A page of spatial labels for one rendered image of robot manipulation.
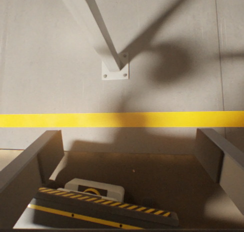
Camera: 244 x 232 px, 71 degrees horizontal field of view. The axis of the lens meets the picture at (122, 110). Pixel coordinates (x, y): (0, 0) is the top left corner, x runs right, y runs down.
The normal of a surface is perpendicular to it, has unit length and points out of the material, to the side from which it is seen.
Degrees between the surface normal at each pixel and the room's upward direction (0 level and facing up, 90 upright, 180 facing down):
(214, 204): 0
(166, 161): 0
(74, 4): 90
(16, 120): 0
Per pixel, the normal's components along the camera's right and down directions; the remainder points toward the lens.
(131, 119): -0.16, -0.12
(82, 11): 0.00, 0.99
